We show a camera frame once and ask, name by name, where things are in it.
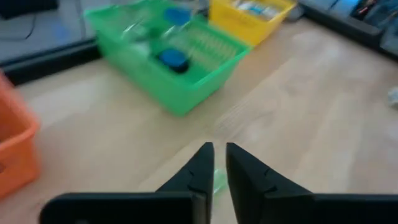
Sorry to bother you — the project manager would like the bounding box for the orange plastic basket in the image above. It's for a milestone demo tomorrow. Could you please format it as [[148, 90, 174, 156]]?
[[0, 71, 41, 200]]

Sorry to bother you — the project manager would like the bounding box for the green plastic basket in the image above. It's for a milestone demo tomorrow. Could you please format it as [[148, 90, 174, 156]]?
[[83, 0, 252, 118]]

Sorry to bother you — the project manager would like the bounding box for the blue sand hourglass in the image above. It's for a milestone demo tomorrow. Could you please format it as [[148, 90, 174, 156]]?
[[157, 0, 200, 75]]

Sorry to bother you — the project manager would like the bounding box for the blue white wall charger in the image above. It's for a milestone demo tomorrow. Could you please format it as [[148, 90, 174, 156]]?
[[248, 5, 265, 16]]

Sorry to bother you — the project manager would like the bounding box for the white sand hourglass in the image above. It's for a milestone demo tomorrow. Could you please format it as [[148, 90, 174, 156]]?
[[118, 0, 162, 58]]

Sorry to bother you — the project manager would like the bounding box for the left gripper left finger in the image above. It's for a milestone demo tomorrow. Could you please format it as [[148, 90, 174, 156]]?
[[39, 142, 215, 224]]

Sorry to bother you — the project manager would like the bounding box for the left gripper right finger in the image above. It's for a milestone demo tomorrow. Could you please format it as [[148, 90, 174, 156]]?
[[225, 142, 398, 224]]

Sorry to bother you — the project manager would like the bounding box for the yellow plastic basket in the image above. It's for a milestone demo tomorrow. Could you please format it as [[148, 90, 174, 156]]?
[[208, 0, 298, 47]]

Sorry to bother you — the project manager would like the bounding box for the purple white wall charger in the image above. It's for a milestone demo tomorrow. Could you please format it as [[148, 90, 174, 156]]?
[[236, 0, 259, 12]]

